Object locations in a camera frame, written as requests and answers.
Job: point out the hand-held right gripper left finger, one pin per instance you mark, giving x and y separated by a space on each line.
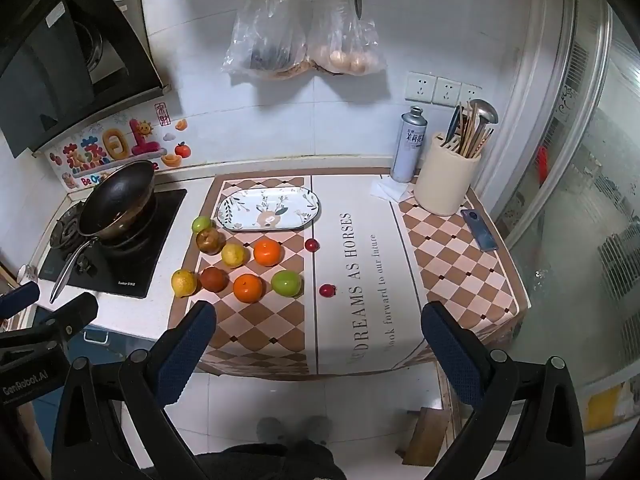
187 350

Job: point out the orange tangerine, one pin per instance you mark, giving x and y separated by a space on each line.
248 288
266 252

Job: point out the clear plastic bag of eggs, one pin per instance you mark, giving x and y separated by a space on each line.
345 50

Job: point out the small green apple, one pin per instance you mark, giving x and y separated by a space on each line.
202 224

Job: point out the colourful characters wall sticker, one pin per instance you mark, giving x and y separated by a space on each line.
117 147

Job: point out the gold ingot wall sticker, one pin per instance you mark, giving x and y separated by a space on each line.
173 161

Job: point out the small white container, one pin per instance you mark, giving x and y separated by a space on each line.
28 272

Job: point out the clear plastic bag dark contents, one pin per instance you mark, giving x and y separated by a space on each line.
265 35

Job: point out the checkered printed table mat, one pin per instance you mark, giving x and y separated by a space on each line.
330 340

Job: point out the tangerine segment wall sticker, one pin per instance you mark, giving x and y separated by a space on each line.
180 124

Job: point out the black frying pan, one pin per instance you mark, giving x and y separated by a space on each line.
117 195

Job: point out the yellow citrus fruit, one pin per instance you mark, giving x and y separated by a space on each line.
184 282
233 255

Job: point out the white wall socket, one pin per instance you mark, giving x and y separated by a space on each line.
470 94
419 87
447 91

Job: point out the whole tangerine wall sticker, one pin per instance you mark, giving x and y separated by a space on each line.
183 150

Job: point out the person's dark clothing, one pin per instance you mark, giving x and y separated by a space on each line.
280 462

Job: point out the cream utensil holder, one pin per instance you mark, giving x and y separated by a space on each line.
442 185

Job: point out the reddish brown round fruit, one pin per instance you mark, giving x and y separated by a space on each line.
214 280

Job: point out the small wooden stool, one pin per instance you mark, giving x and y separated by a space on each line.
425 435

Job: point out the white tissue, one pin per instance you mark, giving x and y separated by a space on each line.
390 190

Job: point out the grey fluffy slipper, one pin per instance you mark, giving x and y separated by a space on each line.
272 428
317 427

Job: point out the silver spray can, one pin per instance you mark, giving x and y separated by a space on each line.
407 150

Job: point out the blue cabinet front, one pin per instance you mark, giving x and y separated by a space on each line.
96 336

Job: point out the black range hood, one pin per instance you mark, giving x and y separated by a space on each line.
50 60

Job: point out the bundle of wooden chopsticks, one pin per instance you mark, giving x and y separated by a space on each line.
470 137

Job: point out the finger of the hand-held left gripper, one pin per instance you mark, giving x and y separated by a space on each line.
20 298
75 312

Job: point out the large green apple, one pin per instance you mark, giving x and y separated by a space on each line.
286 283

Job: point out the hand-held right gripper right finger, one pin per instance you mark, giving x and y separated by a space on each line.
450 355

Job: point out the red object behind glass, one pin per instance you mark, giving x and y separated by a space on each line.
542 162

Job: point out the rough brown fruit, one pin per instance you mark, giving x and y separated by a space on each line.
210 242

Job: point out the glass sliding door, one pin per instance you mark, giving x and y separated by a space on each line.
575 260

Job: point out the black glass gas stove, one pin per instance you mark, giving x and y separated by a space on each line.
150 260

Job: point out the red stamp wall sticker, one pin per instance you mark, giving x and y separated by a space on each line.
162 114

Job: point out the oval patterned ceramic plate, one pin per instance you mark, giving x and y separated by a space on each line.
270 205

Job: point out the yellow object behind glass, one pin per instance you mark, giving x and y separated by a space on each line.
602 405

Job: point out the metal ladle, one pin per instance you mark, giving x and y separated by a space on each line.
483 111

